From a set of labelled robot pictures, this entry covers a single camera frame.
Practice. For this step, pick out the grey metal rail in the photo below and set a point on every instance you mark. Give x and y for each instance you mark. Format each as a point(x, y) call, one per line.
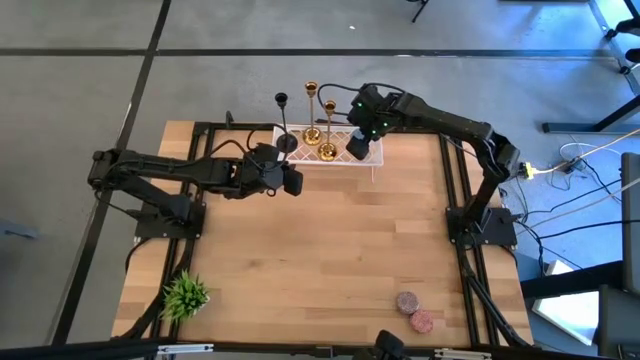
point(612, 50)

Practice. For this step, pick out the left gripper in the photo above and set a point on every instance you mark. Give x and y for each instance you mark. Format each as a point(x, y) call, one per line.
point(257, 172)

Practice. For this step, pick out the black desk leg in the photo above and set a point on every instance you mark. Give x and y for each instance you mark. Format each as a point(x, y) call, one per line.
point(570, 128)

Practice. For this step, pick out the pink glitter round candle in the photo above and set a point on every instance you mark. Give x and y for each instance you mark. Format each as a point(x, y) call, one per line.
point(421, 322)

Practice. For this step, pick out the black horizontal beam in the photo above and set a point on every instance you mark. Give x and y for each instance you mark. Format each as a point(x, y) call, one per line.
point(75, 351)

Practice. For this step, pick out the black aluminium table frame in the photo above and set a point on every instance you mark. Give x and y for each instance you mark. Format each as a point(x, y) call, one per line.
point(220, 126)

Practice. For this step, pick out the white floor box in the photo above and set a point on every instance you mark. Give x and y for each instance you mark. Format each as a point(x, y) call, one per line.
point(565, 315)

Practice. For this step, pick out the purple glitter round candle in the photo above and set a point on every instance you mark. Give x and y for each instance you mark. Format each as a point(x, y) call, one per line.
point(407, 303)

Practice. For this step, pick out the black rounded object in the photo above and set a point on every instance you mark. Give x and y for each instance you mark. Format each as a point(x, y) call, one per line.
point(390, 345)

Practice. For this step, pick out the green artificial plant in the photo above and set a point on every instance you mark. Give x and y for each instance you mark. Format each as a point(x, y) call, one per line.
point(185, 297)

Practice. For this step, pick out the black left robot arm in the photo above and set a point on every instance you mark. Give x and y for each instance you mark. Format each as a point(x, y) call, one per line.
point(165, 167)

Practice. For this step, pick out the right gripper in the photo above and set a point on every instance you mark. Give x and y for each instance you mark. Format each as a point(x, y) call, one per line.
point(375, 110)

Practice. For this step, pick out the dark grey cabinet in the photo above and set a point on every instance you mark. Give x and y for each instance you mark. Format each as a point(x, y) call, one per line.
point(620, 325)

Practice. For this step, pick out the grey floor object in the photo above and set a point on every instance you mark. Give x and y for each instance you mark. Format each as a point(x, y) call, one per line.
point(20, 232)

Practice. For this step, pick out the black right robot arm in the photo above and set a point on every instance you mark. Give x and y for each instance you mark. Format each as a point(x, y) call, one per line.
point(450, 125)

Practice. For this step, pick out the silver bracket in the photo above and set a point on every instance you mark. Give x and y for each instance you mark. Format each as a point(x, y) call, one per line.
point(185, 348)
point(462, 354)

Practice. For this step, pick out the black tripod leg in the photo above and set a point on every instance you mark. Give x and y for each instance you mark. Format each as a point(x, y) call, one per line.
point(420, 10)

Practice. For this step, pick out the black candlestick holder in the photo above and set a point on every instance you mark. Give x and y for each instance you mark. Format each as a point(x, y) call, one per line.
point(286, 143)

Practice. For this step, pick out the yellow power plug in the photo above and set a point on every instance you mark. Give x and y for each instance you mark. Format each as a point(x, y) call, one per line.
point(528, 171)

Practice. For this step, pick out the black desk beam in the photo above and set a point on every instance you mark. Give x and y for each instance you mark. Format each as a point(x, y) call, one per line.
point(570, 285)

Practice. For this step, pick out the tall gold candlestick holder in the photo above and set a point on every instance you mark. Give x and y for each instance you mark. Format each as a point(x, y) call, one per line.
point(312, 136)

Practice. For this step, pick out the grey desk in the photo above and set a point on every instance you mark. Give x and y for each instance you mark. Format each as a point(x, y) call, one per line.
point(631, 225)

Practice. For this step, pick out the short gold candlestick holder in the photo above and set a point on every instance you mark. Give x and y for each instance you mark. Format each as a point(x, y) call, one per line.
point(327, 151)

